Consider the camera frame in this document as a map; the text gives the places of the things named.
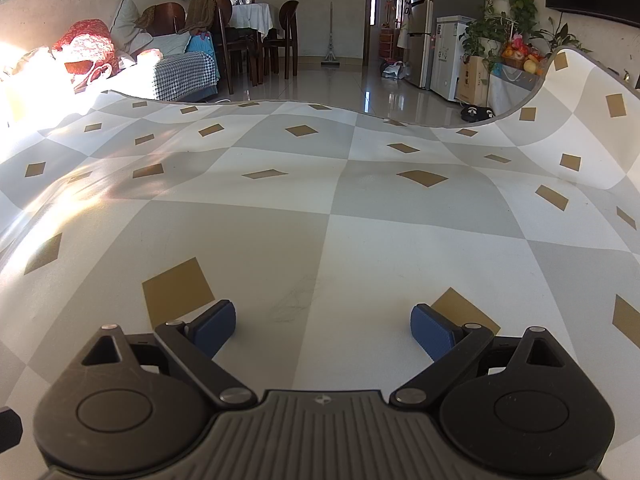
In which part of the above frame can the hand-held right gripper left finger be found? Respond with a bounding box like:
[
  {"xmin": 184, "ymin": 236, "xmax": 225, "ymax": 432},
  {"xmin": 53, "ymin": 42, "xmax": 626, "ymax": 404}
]
[{"xmin": 81, "ymin": 300, "xmax": 257, "ymax": 407}]

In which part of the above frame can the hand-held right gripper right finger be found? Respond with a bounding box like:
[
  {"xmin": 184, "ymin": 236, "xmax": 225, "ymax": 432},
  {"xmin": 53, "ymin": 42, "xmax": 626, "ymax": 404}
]
[{"xmin": 390, "ymin": 303, "xmax": 571, "ymax": 407}]

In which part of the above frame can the side table with marbled cloth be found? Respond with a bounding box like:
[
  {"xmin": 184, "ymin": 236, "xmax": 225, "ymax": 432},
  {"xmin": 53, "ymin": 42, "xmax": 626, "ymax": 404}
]
[{"xmin": 487, "ymin": 67, "xmax": 546, "ymax": 116}]

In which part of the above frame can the cardboard box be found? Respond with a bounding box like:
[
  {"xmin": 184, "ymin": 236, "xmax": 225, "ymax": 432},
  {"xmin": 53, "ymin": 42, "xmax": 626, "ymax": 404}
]
[{"xmin": 455, "ymin": 55, "xmax": 493, "ymax": 108}]

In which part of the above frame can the houndstooth covered sofa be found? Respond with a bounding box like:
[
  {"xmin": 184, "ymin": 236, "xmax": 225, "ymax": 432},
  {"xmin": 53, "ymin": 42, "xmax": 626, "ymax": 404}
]
[{"xmin": 107, "ymin": 30, "xmax": 221, "ymax": 103}]

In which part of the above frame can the white chest freezer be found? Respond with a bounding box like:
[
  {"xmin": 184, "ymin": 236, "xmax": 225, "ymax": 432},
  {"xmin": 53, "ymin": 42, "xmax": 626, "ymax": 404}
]
[{"xmin": 431, "ymin": 16, "xmax": 481, "ymax": 103}]

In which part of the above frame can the fruit basket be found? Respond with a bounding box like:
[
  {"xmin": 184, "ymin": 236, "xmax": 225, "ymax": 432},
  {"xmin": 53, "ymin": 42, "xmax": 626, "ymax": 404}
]
[{"xmin": 500, "ymin": 35, "xmax": 548, "ymax": 77}]

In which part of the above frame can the silver refrigerator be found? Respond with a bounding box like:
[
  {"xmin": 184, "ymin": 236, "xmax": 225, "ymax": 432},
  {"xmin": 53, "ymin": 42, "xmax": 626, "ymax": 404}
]
[{"xmin": 400, "ymin": 0, "xmax": 483, "ymax": 90}]

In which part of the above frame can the mop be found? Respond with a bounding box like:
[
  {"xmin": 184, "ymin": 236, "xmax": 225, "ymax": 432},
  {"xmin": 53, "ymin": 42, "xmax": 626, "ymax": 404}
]
[{"xmin": 321, "ymin": 2, "xmax": 341, "ymax": 68}]

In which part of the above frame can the brown cloth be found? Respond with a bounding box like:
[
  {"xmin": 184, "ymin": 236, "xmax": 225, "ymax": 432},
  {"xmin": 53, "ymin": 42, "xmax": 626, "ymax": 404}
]
[{"xmin": 184, "ymin": 0, "xmax": 221, "ymax": 36}]

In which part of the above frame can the dining table with white cloth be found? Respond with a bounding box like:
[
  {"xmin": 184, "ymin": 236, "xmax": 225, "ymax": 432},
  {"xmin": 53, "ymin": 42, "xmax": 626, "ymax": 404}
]
[{"xmin": 227, "ymin": 2, "xmax": 275, "ymax": 43}]

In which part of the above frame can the grey pillow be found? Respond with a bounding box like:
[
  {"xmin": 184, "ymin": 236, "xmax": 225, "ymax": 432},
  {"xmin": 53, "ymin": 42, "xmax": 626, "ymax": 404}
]
[{"xmin": 109, "ymin": 0, "xmax": 153, "ymax": 56}]

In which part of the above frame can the trailing green potted plant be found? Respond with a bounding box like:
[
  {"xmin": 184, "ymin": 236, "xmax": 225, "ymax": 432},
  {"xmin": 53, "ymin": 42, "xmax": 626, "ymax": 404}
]
[{"xmin": 460, "ymin": 0, "xmax": 541, "ymax": 66}]

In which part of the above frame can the dark-leaved potted plant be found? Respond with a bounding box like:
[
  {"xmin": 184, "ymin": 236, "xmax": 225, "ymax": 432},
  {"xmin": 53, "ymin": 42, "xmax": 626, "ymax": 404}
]
[{"xmin": 537, "ymin": 12, "xmax": 588, "ymax": 61}]

